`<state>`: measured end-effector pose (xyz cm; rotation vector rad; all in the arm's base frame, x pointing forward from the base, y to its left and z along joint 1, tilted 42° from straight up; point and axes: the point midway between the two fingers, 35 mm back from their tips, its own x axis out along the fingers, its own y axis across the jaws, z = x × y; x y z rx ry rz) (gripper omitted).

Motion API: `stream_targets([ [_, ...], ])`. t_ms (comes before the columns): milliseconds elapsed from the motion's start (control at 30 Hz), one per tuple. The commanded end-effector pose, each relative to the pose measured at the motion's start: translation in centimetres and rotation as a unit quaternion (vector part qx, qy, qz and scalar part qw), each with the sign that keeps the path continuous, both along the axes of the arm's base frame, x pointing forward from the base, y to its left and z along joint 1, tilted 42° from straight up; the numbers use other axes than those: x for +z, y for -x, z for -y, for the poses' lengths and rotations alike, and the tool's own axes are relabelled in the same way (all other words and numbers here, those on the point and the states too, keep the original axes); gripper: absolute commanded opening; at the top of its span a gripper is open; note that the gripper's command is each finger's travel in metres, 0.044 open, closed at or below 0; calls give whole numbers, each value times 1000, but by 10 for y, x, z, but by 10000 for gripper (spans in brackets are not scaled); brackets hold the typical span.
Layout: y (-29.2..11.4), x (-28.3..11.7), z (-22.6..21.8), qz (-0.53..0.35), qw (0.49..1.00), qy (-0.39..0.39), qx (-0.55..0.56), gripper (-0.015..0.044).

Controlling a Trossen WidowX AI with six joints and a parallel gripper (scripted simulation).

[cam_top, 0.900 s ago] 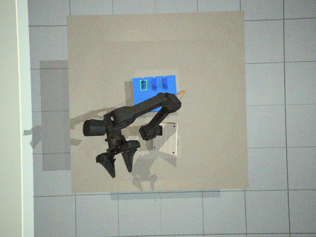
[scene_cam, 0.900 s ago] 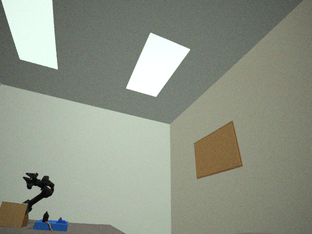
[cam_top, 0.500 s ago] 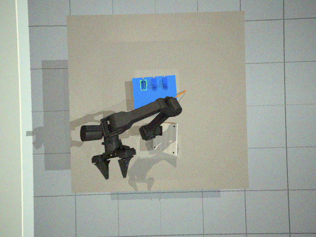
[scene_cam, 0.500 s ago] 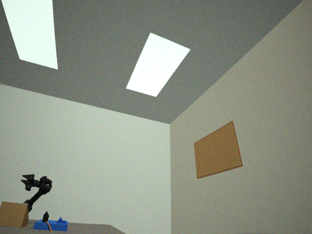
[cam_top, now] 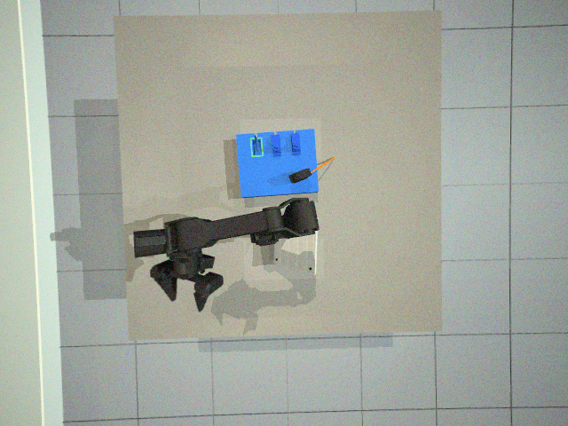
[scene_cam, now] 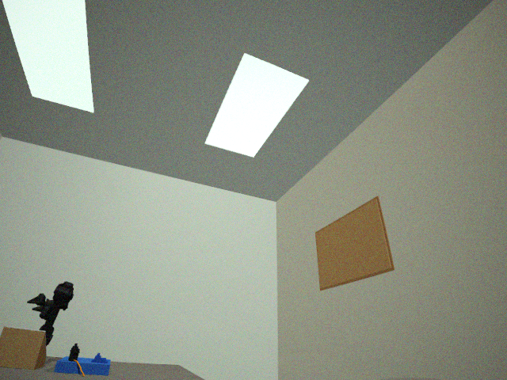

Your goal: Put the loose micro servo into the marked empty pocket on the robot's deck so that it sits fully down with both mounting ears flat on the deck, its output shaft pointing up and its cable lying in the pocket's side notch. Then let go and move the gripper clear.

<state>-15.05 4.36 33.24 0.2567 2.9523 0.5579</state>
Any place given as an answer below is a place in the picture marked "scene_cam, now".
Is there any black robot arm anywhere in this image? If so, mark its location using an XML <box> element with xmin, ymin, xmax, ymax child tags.
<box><xmin>39</xmin><ymin>281</ymin><xmax>74</xmax><ymax>346</ymax></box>

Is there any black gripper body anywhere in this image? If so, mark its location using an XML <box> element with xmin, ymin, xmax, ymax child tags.
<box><xmin>37</xmin><ymin>293</ymin><xmax>54</xmax><ymax>308</ymax></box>

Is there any blue rectangular deck plate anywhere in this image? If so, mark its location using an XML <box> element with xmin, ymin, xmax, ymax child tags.
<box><xmin>54</xmin><ymin>353</ymin><xmax>111</xmax><ymax>376</ymax></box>

